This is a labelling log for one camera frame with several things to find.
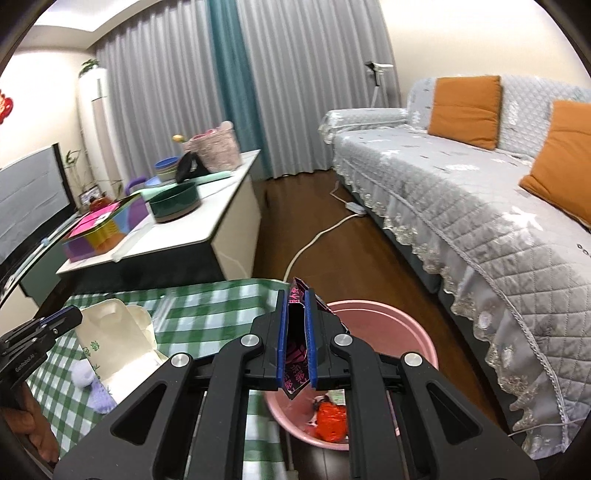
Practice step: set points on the white floor lamp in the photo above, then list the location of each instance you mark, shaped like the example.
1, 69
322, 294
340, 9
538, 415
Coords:
377, 81

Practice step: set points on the dark green round tin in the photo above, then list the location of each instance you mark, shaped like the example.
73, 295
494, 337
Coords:
175, 205

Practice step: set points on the red wall decoration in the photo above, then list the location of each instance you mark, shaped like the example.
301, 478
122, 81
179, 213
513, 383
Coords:
4, 108

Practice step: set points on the white power strip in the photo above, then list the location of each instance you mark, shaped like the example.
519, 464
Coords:
354, 208

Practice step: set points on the red plastic bag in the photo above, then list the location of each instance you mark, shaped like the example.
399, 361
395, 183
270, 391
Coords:
332, 420

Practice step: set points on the blue plastic bowl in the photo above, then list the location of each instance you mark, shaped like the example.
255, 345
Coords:
167, 163

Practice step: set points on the mint green tray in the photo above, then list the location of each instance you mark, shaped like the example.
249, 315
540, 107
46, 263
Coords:
214, 177

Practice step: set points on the small photo frame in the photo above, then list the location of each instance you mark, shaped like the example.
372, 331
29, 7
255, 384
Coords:
90, 196

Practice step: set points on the light blue plastic basin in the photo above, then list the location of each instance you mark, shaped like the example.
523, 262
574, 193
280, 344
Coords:
151, 183

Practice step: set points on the orange cushion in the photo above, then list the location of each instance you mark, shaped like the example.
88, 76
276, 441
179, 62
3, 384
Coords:
464, 110
563, 166

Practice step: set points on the colourful tin box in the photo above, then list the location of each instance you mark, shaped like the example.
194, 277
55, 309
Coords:
92, 240

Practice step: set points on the television with grey cover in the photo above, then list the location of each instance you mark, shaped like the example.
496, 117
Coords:
27, 198

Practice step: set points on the purple foam fruit net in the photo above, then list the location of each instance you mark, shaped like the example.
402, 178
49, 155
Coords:
104, 397

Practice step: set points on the bamboo plant in vase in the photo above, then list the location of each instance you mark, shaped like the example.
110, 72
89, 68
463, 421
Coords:
73, 161

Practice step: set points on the dark pink printed packet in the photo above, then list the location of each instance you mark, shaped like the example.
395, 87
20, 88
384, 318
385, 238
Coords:
295, 360

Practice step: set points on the grey sheer curtain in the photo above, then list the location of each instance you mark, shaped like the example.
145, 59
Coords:
314, 83
157, 92

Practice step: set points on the black hat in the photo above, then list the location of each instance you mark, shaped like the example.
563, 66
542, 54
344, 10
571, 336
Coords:
187, 168

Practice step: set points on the green potted plant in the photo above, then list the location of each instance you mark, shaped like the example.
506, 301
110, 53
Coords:
88, 67

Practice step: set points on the person's left hand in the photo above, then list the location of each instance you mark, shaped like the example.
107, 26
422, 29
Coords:
32, 429

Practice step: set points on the green plastic bowl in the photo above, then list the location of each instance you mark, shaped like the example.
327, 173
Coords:
167, 176

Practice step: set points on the white tower air conditioner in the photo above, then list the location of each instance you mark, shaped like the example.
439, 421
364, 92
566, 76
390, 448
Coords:
94, 120

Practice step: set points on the television stand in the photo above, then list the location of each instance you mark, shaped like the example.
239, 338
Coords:
34, 284

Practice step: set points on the green white checkered cloth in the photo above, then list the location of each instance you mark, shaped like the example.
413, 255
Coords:
207, 304

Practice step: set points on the green panda print packet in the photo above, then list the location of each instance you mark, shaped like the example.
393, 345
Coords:
339, 398

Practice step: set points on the pink plastic basin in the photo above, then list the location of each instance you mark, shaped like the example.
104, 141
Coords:
397, 332

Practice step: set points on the sofa with grey quilted cover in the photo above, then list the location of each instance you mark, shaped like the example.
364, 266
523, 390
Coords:
438, 194

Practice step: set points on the yellow artificial flower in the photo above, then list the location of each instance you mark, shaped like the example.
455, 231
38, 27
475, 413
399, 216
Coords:
178, 138

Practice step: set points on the white top coffee table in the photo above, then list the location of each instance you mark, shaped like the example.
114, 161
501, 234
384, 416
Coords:
231, 249

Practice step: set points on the brown teapot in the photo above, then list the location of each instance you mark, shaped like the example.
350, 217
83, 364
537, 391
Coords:
99, 204

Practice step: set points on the purple plastic pitcher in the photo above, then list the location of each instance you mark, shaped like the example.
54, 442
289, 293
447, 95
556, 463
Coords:
134, 187

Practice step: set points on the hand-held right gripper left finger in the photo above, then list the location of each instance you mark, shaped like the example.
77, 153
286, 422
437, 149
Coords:
281, 341

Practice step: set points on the white takeout box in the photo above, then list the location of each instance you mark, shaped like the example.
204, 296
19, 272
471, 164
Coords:
120, 341

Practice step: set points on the pink floral basket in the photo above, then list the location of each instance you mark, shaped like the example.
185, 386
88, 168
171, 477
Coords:
217, 147

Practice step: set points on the teal curtain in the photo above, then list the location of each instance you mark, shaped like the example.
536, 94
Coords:
235, 83

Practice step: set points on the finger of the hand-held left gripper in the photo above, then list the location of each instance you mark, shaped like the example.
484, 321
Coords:
64, 328
62, 314

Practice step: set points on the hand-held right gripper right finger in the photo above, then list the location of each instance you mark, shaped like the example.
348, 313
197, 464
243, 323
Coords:
311, 341

